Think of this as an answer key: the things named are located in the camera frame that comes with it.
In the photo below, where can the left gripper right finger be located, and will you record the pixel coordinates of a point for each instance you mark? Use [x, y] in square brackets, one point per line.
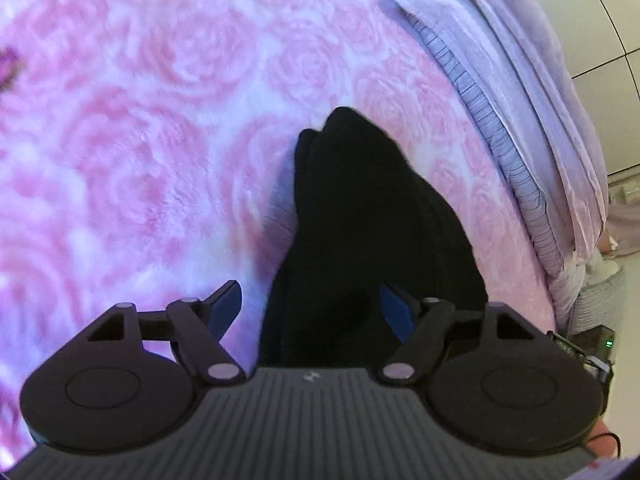
[421, 326]

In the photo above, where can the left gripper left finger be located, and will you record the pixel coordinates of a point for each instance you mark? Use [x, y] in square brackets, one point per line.
[197, 329]

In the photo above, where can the black garment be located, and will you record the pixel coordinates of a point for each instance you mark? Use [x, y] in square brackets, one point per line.
[365, 220]

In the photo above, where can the right hand pink skin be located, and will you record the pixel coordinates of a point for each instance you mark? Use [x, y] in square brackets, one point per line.
[603, 442]

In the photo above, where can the black device with green light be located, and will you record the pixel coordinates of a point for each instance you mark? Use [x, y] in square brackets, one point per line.
[592, 348]

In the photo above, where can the grey ribbed pillow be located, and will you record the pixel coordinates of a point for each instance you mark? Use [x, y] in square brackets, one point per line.
[602, 300]

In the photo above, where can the pink rose blanket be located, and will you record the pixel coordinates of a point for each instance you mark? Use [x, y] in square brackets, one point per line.
[147, 154]

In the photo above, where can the folded lilac quilt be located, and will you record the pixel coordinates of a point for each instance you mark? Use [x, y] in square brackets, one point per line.
[506, 62]

